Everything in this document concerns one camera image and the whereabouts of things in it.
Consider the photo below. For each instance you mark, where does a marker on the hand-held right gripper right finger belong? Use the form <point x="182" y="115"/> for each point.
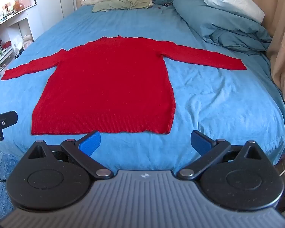
<point x="200" y="144"/>

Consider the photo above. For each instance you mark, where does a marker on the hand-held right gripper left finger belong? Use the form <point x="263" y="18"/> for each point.
<point x="91" y="144"/>

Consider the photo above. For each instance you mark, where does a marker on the red knit sweater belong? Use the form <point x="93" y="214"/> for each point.
<point x="104" y="83"/>

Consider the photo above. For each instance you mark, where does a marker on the blue bed sheet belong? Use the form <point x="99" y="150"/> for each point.
<point x="216" y="104"/>

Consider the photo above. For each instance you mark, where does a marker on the blue fluffy rug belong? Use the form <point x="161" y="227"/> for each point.
<point x="0" y="182"/>

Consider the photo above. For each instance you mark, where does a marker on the red box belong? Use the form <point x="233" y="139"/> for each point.
<point x="7" y="45"/>

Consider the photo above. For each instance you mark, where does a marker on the white shelf unit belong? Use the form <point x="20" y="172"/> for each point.
<point x="11" y="26"/>

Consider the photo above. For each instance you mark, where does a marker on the pink cardboard box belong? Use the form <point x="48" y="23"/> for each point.
<point x="25" y="2"/>

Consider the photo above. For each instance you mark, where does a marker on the teal duvet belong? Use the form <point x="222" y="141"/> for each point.
<point x="204" y="21"/>

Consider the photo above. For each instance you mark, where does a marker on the beige curtain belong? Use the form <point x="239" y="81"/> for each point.
<point x="282" y="52"/>

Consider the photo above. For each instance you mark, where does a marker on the green pillow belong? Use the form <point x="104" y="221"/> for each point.
<point x="121" y="4"/>

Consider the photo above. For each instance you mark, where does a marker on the white pillow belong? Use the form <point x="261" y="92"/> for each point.
<point x="232" y="2"/>

